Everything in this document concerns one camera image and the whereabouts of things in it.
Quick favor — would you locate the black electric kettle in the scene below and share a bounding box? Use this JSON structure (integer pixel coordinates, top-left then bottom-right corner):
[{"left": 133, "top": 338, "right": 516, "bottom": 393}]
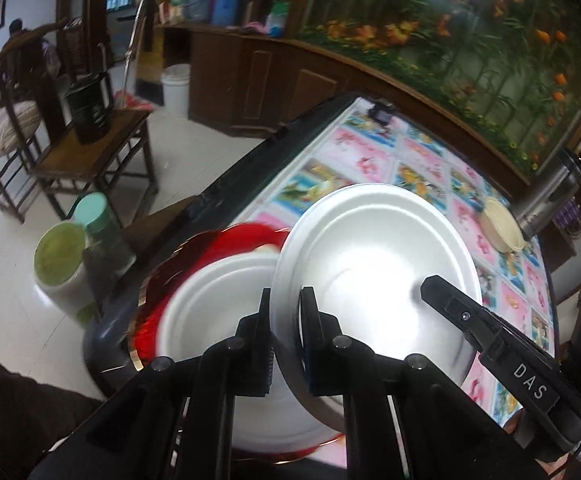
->
[{"left": 64, "top": 72, "right": 114, "bottom": 145}]

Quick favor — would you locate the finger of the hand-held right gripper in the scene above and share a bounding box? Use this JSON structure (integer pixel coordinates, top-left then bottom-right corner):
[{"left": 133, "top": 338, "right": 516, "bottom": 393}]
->
[{"left": 419, "top": 274, "right": 564, "bottom": 416}]

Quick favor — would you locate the white plastic bucket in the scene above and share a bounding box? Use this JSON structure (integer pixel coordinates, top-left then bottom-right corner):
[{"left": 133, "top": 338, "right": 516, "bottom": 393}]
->
[{"left": 160, "top": 64, "right": 191, "bottom": 120}]

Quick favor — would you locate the wooden cabinet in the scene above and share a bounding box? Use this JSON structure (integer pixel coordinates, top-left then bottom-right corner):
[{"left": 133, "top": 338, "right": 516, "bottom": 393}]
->
[{"left": 155, "top": 20, "right": 536, "bottom": 186}]

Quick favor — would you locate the person's dark clothing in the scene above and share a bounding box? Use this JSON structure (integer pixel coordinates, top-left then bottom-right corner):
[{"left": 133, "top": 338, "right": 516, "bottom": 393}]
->
[{"left": 0, "top": 335, "right": 106, "bottom": 480}]

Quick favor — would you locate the small red plastic plate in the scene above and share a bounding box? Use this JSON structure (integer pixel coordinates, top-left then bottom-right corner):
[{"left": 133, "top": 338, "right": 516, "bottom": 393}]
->
[{"left": 129, "top": 260, "right": 346, "bottom": 461}]

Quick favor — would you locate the wooden chair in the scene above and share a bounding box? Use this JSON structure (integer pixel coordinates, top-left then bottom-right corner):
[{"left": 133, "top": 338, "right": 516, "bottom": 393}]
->
[{"left": 0, "top": 20, "right": 160, "bottom": 221}]

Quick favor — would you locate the blue thermos flask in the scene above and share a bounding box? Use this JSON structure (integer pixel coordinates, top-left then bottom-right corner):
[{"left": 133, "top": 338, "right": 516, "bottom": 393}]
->
[{"left": 210, "top": 0, "right": 241, "bottom": 27}]

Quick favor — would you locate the stainless steel thermos jug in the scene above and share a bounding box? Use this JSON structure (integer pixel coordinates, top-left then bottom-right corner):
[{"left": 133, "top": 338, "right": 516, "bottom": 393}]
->
[{"left": 515, "top": 149, "right": 581, "bottom": 241}]

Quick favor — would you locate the green and white bottle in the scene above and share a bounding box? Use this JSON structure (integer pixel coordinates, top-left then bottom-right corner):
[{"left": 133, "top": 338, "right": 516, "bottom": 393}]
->
[{"left": 265, "top": 0, "right": 291, "bottom": 38}]

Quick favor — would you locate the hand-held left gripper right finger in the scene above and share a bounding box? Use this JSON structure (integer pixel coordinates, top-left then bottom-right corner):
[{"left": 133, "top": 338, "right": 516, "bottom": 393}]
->
[{"left": 299, "top": 286, "right": 549, "bottom": 480}]

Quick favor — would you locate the teal lidded bottle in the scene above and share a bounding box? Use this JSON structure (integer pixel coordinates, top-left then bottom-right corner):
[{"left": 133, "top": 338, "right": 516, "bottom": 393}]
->
[{"left": 73, "top": 192, "right": 136, "bottom": 281}]

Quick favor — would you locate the white bowl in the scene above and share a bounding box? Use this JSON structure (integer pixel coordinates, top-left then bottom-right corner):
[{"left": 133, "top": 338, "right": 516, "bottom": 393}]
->
[
  {"left": 270, "top": 183, "right": 484, "bottom": 431},
  {"left": 156, "top": 247, "right": 341, "bottom": 453}
]

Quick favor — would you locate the small black device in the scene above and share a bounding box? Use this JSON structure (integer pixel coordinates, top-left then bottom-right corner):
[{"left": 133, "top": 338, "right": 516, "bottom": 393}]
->
[{"left": 371, "top": 101, "right": 396, "bottom": 126}]

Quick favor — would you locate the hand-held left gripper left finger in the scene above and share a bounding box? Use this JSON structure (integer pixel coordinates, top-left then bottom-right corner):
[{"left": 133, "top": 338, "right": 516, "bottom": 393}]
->
[{"left": 28, "top": 287, "right": 275, "bottom": 480}]

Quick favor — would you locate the white bucket with green lid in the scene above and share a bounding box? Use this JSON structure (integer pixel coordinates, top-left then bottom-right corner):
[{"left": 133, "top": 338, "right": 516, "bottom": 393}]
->
[{"left": 34, "top": 222, "right": 101, "bottom": 328}]

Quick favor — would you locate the grey-blue thermos flask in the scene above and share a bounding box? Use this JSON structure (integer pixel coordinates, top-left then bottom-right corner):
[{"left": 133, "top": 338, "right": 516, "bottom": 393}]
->
[{"left": 185, "top": 0, "right": 214, "bottom": 23}]

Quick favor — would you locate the mop with red head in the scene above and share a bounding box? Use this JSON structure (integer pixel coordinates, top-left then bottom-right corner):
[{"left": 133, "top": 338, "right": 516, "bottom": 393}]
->
[{"left": 115, "top": 0, "right": 156, "bottom": 111}]

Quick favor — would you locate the striped seat cushion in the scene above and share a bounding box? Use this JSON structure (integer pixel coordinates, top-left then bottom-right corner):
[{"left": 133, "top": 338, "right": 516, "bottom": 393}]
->
[{"left": 0, "top": 100, "right": 38, "bottom": 158}]

